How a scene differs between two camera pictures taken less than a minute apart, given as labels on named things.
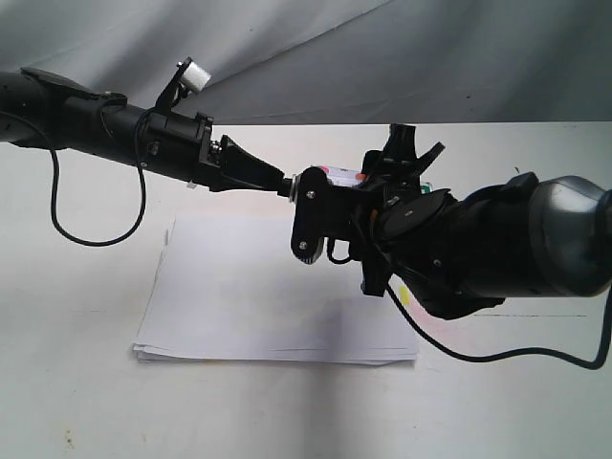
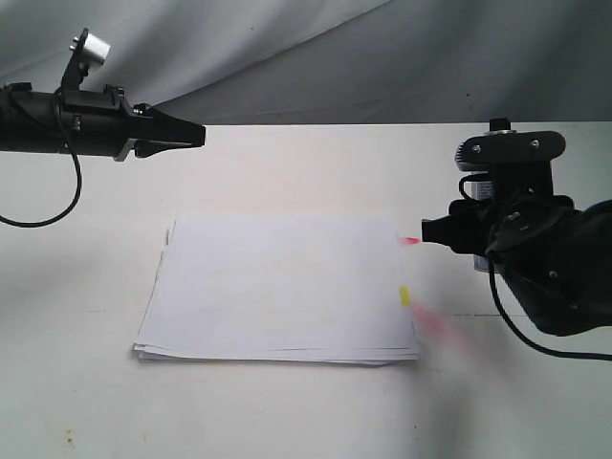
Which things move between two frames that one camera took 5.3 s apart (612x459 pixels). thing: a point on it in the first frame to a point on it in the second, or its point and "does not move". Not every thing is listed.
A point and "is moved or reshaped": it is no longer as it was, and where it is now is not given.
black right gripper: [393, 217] to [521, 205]
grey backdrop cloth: [306, 62] does not move
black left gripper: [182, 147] to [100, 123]
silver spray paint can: [344, 177] is moved or reshaped
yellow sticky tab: [404, 295] does not move
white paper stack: [232, 290] does not move
